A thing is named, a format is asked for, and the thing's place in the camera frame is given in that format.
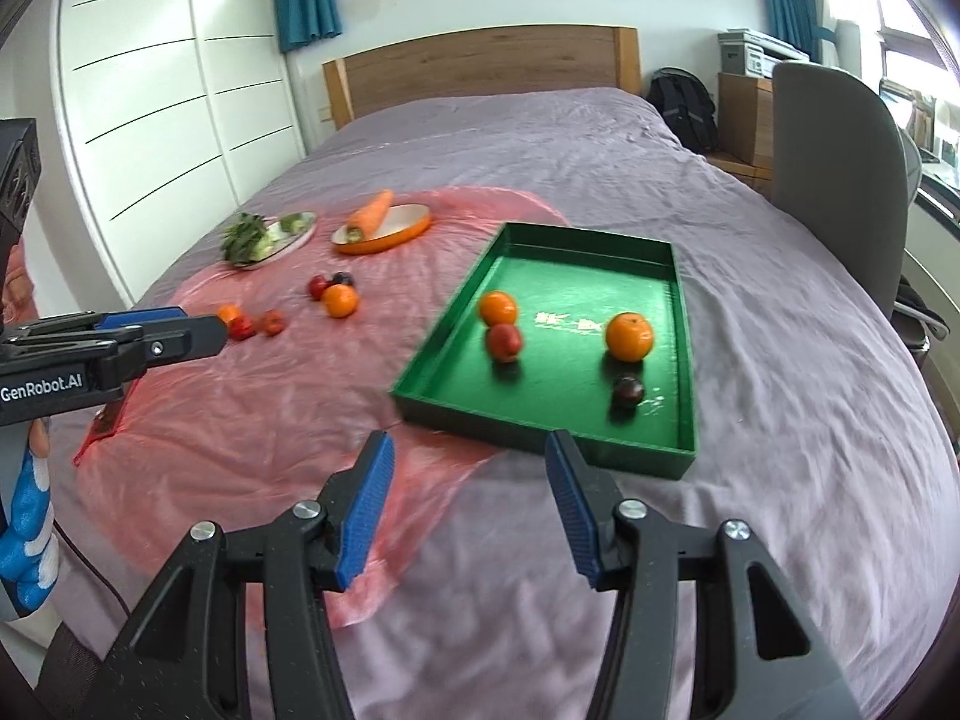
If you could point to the small green vegetable piece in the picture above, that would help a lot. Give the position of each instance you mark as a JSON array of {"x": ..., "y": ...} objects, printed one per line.
[{"x": 295, "y": 223}]

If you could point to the grey office chair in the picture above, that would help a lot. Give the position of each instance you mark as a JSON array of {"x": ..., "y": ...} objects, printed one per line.
[{"x": 845, "y": 170}]

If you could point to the blue white operator sleeve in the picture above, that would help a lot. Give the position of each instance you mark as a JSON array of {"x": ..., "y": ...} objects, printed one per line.
[{"x": 30, "y": 552}]

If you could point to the wooden headboard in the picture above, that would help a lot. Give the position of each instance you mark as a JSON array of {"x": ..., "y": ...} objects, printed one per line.
[{"x": 483, "y": 62}]

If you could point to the orange in tray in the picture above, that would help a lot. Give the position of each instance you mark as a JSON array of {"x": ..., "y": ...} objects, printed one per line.
[{"x": 629, "y": 337}]

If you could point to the red apple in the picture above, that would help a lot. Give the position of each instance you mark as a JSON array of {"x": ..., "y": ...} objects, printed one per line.
[
  {"x": 317, "y": 287},
  {"x": 272, "y": 323},
  {"x": 504, "y": 343},
  {"x": 241, "y": 328}
]

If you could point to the orange carrot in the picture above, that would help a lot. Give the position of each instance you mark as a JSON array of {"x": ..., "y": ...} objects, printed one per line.
[{"x": 364, "y": 223}]

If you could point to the wooden drawer cabinet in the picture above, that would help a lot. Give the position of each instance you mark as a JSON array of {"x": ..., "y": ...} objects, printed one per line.
[{"x": 745, "y": 127}]

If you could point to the red apple in tray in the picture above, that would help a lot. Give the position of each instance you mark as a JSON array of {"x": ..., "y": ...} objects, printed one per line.
[{"x": 504, "y": 343}]

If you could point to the small orange at left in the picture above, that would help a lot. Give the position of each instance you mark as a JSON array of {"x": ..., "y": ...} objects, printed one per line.
[{"x": 229, "y": 313}]

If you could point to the grey printer on cabinet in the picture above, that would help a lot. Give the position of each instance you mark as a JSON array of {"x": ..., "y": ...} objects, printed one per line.
[{"x": 752, "y": 53}]

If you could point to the pink plastic sheet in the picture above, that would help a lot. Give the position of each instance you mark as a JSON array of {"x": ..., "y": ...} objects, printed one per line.
[{"x": 237, "y": 437}]

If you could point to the purple bed cover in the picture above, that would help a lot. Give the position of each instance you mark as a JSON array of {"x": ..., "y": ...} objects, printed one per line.
[{"x": 813, "y": 425}]

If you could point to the large orange on sheet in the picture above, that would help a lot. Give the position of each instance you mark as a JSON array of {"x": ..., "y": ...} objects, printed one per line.
[{"x": 340, "y": 300}]

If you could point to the green rectangular tray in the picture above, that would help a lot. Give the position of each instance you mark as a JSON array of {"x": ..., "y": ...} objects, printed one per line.
[{"x": 568, "y": 282}]

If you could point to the white wardrobe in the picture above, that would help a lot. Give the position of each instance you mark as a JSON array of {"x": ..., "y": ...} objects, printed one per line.
[{"x": 175, "y": 113}]

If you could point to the red apple beside plum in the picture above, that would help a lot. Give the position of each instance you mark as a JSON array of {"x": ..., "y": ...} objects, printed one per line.
[{"x": 317, "y": 287}]

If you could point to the black backpack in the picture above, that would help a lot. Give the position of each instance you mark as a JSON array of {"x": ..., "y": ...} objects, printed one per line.
[{"x": 686, "y": 107}]

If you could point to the green leafy bok choy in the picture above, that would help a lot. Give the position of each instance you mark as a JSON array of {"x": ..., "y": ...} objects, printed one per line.
[{"x": 249, "y": 239}]

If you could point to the orange rimmed white plate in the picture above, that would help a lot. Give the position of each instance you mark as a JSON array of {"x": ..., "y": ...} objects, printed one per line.
[{"x": 402, "y": 224}]

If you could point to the silver metal plate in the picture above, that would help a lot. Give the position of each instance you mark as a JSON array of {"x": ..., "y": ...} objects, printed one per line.
[{"x": 286, "y": 241}]

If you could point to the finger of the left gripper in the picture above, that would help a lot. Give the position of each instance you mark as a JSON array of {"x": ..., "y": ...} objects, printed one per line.
[
  {"x": 158, "y": 344},
  {"x": 139, "y": 317}
]

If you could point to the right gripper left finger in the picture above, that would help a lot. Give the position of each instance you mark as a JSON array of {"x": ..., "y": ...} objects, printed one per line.
[{"x": 181, "y": 653}]

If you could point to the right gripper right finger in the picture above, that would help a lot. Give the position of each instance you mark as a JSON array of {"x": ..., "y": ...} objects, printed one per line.
[{"x": 758, "y": 653}]

